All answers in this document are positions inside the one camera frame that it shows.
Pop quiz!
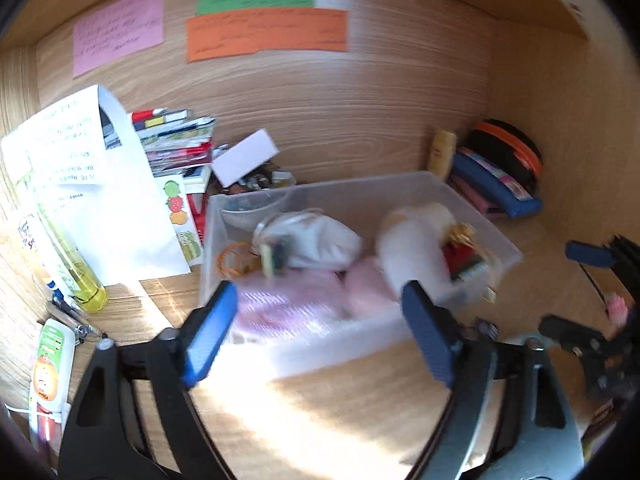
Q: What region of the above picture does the white cream jar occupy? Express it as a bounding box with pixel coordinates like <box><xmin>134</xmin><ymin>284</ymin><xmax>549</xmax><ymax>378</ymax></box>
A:
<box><xmin>375</xmin><ymin>203</ymin><xmax>456</xmax><ymax>304</ymax></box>

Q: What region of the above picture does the white drawstring pouch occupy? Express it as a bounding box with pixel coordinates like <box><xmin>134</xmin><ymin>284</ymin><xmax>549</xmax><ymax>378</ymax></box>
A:
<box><xmin>252</xmin><ymin>209</ymin><xmax>363</xmax><ymax>272</ymax></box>

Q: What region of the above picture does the person right hand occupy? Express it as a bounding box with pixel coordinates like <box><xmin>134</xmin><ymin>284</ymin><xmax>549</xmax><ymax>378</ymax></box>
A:
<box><xmin>605</xmin><ymin>294</ymin><xmax>629</xmax><ymax>330</ymax></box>

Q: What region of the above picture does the clear plastic storage bin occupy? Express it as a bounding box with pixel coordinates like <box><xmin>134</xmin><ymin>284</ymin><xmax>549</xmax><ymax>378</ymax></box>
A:
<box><xmin>201</xmin><ymin>171</ymin><xmax>522</xmax><ymax>380</ymax></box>

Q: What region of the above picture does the red pouch gold ribbon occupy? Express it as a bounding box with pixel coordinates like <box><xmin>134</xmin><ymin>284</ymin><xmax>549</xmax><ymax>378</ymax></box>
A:
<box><xmin>442</xmin><ymin>222</ymin><xmax>502</xmax><ymax>304</ymax></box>

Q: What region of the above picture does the white ceramic bowl of trinkets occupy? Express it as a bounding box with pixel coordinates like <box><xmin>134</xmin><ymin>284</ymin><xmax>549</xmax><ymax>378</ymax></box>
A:
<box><xmin>218</xmin><ymin>171</ymin><xmax>297</xmax><ymax>232</ymax></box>

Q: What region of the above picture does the small white box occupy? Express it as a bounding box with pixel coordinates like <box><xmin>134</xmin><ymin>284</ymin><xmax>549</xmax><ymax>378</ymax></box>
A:
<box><xmin>212</xmin><ymin>129</ymin><xmax>279</xmax><ymax>188</ymax></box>

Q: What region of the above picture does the orange label cream tube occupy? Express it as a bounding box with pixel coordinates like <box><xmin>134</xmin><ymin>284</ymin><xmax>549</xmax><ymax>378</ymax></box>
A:
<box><xmin>29</xmin><ymin>318</ymin><xmax>76</xmax><ymax>413</ymax></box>

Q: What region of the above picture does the blue patchwork pouch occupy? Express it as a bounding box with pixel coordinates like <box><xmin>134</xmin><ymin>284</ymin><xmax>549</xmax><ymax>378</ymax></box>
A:
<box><xmin>451</xmin><ymin>150</ymin><xmax>542</xmax><ymax>219</ymax></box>

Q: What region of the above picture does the black orange round case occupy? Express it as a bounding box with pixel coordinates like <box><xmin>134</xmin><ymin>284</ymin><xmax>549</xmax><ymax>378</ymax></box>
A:
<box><xmin>461</xmin><ymin>118</ymin><xmax>544</xmax><ymax>195</ymax></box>

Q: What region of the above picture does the green sticky note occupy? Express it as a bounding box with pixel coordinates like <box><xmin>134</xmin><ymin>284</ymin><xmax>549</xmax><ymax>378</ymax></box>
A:
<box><xmin>195</xmin><ymin>0</ymin><xmax>316</xmax><ymax>15</ymax></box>

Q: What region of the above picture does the orange sticky note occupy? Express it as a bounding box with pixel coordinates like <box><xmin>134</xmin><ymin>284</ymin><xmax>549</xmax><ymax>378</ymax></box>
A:
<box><xmin>186</xmin><ymin>8</ymin><xmax>348</xmax><ymax>63</ymax></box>

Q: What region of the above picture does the pink sticky note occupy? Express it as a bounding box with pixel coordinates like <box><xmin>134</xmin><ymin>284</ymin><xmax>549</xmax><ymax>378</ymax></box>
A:
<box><xmin>73</xmin><ymin>0</ymin><xmax>164</xmax><ymax>77</ymax></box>

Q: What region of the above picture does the stack of books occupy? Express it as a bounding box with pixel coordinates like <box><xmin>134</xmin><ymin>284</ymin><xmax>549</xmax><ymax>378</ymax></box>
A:
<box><xmin>130</xmin><ymin>108</ymin><xmax>217</xmax><ymax>194</ymax></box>

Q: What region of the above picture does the pink rope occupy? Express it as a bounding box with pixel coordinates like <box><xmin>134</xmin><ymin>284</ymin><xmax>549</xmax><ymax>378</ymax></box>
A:
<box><xmin>232</xmin><ymin>257</ymin><xmax>402</xmax><ymax>340</ymax></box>

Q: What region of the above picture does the yellow green spray bottle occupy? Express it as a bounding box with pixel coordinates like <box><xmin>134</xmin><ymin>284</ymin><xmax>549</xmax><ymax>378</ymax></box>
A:
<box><xmin>34</xmin><ymin>204</ymin><xmax>108</xmax><ymax>314</ymax></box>

